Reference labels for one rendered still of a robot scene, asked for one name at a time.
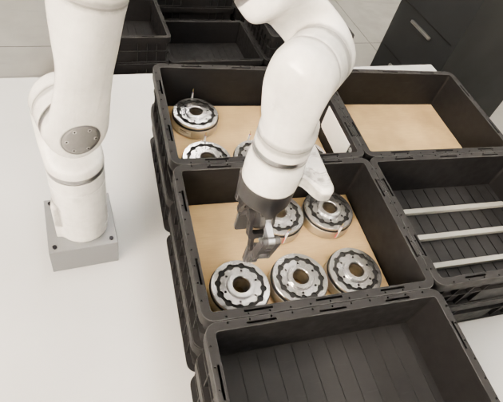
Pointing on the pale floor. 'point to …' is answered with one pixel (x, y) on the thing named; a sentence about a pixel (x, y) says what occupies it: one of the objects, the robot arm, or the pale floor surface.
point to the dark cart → (459, 44)
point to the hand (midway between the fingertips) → (246, 238)
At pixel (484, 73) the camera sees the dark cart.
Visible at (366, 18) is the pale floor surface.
